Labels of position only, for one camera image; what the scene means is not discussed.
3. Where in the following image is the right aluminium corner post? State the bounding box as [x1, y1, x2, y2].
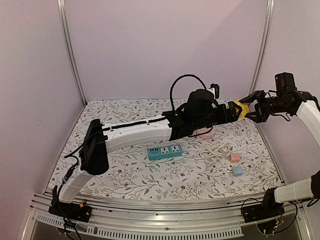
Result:
[248, 0, 275, 95]

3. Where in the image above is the white power strip cable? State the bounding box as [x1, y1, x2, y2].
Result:
[182, 140, 231, 159]

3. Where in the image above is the floral table mat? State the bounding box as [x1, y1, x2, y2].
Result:
[47, 99, 282, 201]

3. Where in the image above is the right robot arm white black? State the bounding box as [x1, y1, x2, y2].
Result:
[239, 72, 320, 218]

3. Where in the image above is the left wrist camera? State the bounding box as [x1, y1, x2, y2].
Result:
[208, 83, 220, 99]

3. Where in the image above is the left aluminium corner post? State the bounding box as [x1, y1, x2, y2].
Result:
[56, 0, 88, 107]

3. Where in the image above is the blue charger cube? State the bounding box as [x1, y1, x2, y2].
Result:
[231, 166, 243, 177]

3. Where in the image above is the aluminium front rail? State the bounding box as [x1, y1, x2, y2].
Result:
[22, 193, 312, 240]

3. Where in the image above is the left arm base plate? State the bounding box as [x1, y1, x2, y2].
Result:
[48, 199, 92, 223]

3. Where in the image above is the teal power strip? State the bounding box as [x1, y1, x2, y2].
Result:
[147, 144, 183, 161]

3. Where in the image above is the pink round power strip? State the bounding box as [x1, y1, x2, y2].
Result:
[193, 127, 215, 140]

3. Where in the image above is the aluminium corner post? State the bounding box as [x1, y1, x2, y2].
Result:
[56, 0, 88, 107]
[248, 0, 275, 95]

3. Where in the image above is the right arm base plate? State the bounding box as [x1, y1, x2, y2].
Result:
[240, 203, 285, 223]

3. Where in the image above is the pink charger cube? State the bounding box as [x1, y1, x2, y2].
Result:
[228, 153, 241, 163]

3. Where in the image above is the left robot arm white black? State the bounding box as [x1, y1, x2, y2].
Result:
[54, 89, 242, 217]

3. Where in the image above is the yellow cube socket adapter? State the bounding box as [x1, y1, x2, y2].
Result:
[235, 100, 250, 119]

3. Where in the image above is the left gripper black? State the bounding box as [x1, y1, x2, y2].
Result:
[194, 101, 243, 132]

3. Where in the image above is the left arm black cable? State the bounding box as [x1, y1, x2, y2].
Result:
[169, 73, 208, 113]

